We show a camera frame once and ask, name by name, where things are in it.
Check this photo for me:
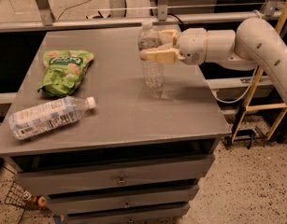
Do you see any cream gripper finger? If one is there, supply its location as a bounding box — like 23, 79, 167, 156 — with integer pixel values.
159, 29, 180, 46
139, 48, 181, 64

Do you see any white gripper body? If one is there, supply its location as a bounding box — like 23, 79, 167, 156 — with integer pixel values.
177, 28, 208, 65

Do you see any clear water bottle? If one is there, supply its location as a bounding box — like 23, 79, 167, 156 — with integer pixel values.
137, 21, 164, 97

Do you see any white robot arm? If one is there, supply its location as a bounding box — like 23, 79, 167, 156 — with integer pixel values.
139, 17, 287, 105

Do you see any white labelled plastic bottle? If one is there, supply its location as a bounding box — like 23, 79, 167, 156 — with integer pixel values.
8, 96, 96, 140

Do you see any green snack bag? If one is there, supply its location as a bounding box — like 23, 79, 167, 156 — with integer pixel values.
37, 50, 94, 97

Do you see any top grey drawer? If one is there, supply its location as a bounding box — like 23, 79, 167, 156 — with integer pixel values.
15, 155, 214, 195

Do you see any grey drawer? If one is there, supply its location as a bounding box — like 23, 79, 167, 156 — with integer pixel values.
66, 203, 189, 224
48, 185, 199, 215
15, 155, 214, 195

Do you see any middle grey drawer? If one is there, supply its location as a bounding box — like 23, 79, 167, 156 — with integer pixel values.
48, 185, 199, 215

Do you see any bottom grey drawer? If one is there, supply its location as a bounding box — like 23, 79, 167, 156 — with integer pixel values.
66, 203, 189, 224

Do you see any white cable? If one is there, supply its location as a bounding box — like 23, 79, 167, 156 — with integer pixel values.
213, 9, 266, 105

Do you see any black floor cable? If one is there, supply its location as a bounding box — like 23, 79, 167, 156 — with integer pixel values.
57, 0, 133, 21

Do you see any yellow wooden frame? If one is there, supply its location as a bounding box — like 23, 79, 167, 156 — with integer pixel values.
230, 0, 287, 145

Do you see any metal railing frame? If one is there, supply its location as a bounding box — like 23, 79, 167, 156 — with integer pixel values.
0, 0, 286, 33

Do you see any wire basket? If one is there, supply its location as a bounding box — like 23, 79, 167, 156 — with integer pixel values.
5, 182, 28, 207

